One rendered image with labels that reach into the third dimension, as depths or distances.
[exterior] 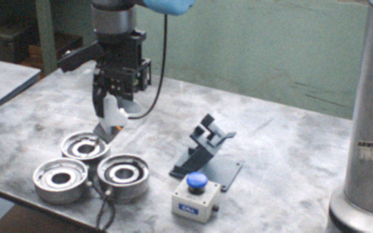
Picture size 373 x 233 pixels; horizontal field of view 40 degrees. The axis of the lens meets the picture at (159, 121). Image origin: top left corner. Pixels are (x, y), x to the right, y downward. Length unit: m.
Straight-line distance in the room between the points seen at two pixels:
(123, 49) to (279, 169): 0.44
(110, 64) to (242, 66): 1.80
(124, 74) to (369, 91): 0.44
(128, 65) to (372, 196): 0.46
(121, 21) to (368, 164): 0.45
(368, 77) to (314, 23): 1.91
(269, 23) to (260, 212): 1.64
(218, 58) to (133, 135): 1.55
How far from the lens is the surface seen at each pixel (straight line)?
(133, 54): 0.87
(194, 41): 2.71
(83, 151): 1.13
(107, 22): 0.85
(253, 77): 2.66
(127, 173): 1.05
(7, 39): 2.87
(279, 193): 1.05
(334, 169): 1.15
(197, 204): 0.94
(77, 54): 0.92
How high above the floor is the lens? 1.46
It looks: 32 degrees down
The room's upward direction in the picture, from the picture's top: straight up
